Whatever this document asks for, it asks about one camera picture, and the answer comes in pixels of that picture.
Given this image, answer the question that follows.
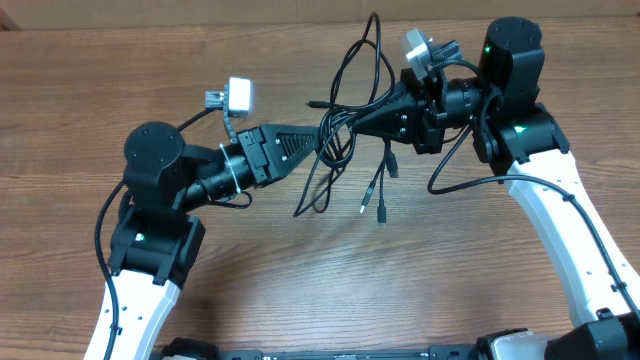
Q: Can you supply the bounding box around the black USB cable blue plug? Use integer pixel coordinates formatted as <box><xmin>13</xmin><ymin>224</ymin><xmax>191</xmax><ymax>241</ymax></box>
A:
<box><xmin>293</xmin><ymin>39</ymin><xmax>396</xmax><ymax>218</ymax></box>

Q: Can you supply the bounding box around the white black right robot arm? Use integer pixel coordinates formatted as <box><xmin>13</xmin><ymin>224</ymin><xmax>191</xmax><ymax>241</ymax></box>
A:
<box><xmin>352</xmin><ymin>17</ymin><xmax>639</xmax><ymax>359</ymax></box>

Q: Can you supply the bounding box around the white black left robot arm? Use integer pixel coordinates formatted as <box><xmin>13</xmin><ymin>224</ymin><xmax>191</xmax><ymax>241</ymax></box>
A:
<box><xmin>85</xmin><ymin>122</ymin><xmax>319</xmax><ymax>359</ymax></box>

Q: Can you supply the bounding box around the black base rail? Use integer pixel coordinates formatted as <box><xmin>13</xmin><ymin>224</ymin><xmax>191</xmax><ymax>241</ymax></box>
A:
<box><xmin>154</xmin><ymin>327</ymin><xmax>640</xmax><ymax>360</ymax></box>

